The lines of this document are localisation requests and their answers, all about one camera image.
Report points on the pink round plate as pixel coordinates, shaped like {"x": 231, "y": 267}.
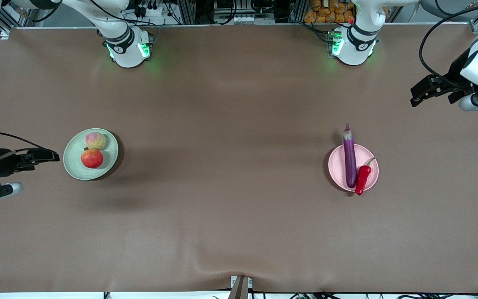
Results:
{"x": 338, "y": 170}

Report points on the red apple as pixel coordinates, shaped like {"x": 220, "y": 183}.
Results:
{"x": 92, "y": 158}

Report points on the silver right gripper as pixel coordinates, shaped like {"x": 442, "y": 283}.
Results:
{"x": 1, "y": 162}

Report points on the purple eggplant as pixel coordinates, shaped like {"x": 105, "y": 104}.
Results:
{"x": 350, "y": 160}

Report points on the green round plate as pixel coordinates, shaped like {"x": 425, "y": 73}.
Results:
{"x": 73, "y": 166}

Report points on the yellow pink peach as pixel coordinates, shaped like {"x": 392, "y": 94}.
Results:
{"x": 95, "y": 140}

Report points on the red chili pepper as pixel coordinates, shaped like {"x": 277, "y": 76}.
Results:
{"x": 362, "y": 178}

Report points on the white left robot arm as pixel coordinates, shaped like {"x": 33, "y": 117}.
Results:
{"x": 355, "y": 50}

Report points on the orange snack pile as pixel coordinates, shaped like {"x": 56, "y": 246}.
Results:
{"x": 328, "y": 12}

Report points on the grey chair seat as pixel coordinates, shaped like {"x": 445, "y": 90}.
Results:
{"x": 450, "y": 8}

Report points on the white power strip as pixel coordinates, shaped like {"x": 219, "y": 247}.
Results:
{"x": 154, "y": 10}

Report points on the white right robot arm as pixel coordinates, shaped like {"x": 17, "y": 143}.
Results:
{"x": 127, "y": 52}

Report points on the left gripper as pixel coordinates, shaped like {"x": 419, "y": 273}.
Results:
{"x": 454, "y": 76}

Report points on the brown table mat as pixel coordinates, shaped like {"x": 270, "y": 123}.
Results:
{"x": 222, "y": 207}

